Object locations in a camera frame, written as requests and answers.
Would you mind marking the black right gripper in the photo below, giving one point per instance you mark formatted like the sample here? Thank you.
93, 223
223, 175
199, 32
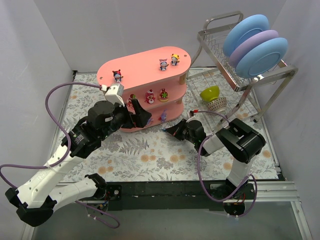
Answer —
182, 131

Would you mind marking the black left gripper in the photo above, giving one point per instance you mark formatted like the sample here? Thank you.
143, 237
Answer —
130, 118

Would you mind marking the pink bear strawberry cake toy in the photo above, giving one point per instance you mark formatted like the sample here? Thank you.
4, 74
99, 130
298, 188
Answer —
129, 100

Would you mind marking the purple bunny with red bow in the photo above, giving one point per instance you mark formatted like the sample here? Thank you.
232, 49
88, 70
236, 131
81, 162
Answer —
163, 116

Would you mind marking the pink bear holding white toy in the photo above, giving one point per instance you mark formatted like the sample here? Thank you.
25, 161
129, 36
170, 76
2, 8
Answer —
149, 97

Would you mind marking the red blue cat toy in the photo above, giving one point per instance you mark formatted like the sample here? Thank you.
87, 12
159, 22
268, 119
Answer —
117, 76

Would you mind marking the pink round duck toy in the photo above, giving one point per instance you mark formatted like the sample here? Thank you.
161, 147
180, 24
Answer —
163, 64

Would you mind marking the yellow round duck toy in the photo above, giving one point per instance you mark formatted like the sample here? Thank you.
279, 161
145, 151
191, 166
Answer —
175, 59

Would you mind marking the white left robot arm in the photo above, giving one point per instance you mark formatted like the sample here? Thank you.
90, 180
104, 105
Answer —
39, 198

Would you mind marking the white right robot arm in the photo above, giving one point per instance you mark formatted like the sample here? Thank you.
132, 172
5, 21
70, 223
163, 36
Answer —
242, 142

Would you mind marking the pink three-tier wooden shelf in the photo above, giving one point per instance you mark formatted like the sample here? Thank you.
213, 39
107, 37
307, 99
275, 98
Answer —
141, 72

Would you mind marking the brown patterned ceramic bowl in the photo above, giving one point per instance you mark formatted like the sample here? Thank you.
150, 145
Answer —
217, 105

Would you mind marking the green bowl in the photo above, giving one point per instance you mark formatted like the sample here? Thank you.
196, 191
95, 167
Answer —
209, 94

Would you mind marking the metal dish rack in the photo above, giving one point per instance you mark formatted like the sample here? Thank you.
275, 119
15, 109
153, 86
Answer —
211, 39

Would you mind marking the purple plate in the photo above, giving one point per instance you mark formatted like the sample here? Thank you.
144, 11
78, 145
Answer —
250, 44

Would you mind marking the blue front plate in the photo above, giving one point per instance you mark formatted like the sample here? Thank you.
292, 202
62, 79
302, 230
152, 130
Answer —
262, 58

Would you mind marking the blue plate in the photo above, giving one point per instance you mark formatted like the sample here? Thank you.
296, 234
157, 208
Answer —
262, 58
247, 28

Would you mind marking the blue rear plate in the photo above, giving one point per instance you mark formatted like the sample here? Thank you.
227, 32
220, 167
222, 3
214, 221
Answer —
247, 28

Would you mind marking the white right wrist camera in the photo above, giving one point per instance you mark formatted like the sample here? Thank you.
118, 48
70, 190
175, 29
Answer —
192, 115

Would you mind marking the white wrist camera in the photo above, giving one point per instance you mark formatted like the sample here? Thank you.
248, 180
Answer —
113, 93
192, 115

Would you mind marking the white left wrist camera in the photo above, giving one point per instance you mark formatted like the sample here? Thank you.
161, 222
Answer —
113, 93

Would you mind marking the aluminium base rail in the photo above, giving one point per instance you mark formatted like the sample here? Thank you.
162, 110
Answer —
180, 210

